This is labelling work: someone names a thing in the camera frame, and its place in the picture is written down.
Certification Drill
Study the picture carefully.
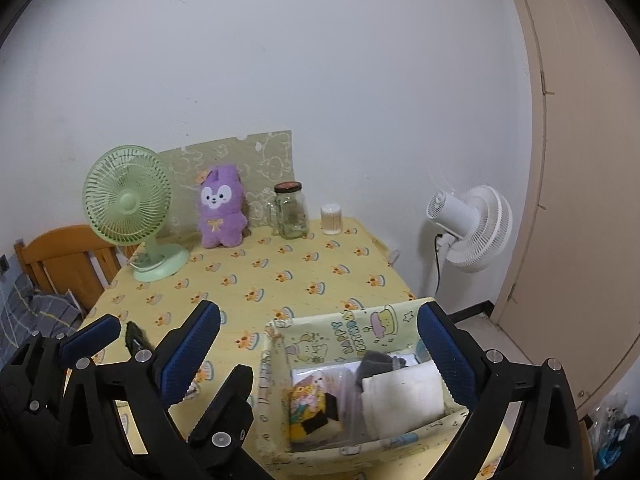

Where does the glass jar with dark lid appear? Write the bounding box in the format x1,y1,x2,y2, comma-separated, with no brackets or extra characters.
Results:
269,181,309,240

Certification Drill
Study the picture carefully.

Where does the beige door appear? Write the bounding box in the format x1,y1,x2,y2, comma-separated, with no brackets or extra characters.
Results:
500,0,640,421

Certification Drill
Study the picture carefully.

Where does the cartoon print storage box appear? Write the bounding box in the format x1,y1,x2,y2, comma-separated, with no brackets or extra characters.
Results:
255,297,473,471

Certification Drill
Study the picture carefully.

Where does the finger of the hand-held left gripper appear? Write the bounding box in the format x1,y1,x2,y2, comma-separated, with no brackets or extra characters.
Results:
186,364,262,480
7,313,123,412

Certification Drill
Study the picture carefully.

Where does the wooden chair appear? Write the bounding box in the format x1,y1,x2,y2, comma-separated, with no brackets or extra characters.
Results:
14,225,143,311

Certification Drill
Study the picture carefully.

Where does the green patterned board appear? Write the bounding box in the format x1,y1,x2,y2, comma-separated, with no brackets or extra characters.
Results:
159,130,293,233

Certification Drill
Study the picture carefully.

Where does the green desk fan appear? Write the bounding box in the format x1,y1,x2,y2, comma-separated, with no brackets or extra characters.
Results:
82,145,191,282

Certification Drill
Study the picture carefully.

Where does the grey plaid pillow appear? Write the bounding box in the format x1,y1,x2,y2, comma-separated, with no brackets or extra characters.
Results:
0,272,83,356

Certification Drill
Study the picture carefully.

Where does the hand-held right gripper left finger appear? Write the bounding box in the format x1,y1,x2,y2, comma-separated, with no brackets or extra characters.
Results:
50,300,223,480

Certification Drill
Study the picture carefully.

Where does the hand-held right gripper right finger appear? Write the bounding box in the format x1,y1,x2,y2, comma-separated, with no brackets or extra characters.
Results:
416,304,587,480

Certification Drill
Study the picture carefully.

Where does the black fan cable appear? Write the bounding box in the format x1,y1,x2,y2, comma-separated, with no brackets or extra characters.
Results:
433,232,444,296

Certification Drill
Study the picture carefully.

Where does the grey sock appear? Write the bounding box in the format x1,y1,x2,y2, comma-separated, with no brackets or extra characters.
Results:
356,351,410,392

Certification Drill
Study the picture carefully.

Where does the yellow printed tablecloth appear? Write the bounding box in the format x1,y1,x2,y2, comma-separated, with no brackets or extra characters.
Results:
75,217,511,480

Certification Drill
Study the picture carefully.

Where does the white standing fan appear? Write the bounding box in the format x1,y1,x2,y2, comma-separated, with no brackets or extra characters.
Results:
426,185,514,281

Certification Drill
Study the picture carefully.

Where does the white cloth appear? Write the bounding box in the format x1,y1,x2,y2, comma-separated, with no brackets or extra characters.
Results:
361,361,447,439

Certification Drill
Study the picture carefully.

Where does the blue and black bag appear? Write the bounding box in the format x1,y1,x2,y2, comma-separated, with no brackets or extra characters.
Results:
587,395,633,468

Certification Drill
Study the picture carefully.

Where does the clear toothpick holder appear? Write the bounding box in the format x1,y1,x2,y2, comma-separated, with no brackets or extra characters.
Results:
320,203,344,235

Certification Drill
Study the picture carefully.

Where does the cartoon pouch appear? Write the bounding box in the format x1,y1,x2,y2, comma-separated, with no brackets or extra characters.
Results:
289,364,363,446

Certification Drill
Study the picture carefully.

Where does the purple plush toy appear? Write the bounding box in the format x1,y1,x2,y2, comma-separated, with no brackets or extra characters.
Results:
196,163,249,249

